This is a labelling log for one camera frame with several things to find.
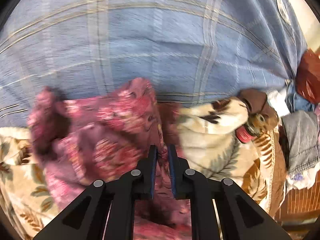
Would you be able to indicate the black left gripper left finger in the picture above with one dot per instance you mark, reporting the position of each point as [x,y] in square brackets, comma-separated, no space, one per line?
[106,210]

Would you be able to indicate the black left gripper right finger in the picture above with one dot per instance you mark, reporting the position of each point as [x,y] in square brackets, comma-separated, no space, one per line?
[219,209]

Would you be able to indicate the pink floral garment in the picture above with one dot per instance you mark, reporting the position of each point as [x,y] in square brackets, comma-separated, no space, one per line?
[79,141]

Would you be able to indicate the cream leaf pattern blanket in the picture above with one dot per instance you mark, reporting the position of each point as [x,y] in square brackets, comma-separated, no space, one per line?
[31,195]

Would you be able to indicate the grey denim garment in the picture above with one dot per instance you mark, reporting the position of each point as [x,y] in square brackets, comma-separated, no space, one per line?
[302,131]

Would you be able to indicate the red round container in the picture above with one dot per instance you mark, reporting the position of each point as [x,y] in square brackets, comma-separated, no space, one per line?
[253,128]

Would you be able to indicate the blue plaid pillow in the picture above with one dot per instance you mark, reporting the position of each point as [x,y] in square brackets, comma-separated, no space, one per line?
[192,51]

